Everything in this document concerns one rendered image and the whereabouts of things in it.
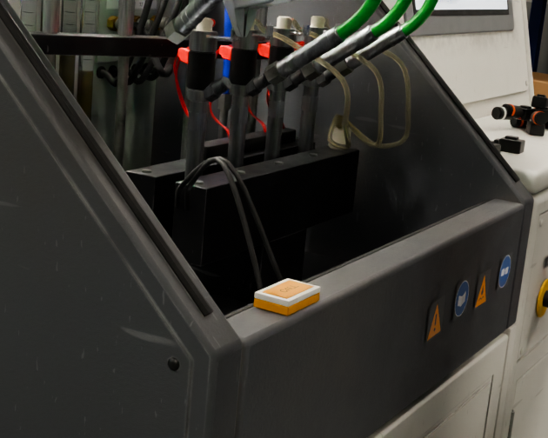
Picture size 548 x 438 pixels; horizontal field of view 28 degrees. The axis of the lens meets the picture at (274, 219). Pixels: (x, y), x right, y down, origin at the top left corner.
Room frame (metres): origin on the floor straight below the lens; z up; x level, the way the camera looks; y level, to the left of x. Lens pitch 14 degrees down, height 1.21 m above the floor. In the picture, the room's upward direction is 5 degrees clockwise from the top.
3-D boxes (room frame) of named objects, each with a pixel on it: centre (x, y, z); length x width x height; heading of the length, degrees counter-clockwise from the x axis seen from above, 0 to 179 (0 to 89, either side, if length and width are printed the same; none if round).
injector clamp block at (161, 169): (1.21, 0.03, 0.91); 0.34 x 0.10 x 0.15; 151
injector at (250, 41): (1.17, 0.04, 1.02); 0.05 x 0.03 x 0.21; 61
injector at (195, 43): (1.10, 0.08, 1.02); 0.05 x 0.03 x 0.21; 61
